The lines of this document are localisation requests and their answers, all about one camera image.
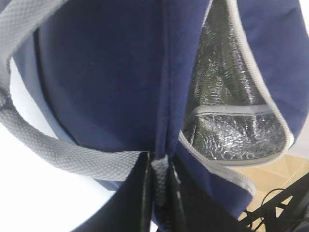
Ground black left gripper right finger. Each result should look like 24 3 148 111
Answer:
168 156 249 232

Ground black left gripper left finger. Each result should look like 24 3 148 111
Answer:
74 152 154 232

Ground navy blue lunch bag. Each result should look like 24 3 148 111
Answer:
0 0 309 232

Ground black cables on floor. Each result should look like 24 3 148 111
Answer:
238 174 309 232

